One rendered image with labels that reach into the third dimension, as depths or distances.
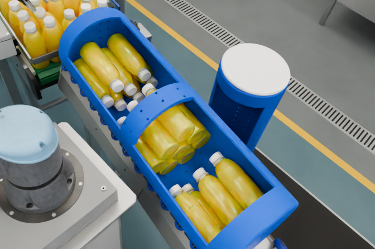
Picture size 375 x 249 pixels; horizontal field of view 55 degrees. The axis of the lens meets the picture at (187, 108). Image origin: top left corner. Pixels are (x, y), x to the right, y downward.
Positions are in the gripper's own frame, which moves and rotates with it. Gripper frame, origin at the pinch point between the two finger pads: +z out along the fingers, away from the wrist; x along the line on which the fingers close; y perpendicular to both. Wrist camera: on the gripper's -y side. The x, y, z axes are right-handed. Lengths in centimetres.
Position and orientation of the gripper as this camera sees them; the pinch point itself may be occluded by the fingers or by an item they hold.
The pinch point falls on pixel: (38, 3)
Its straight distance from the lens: 151.4
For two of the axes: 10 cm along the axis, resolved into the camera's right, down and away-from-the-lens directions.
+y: 5.9, 7.1, -3.9
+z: 1.6, 3.7, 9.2
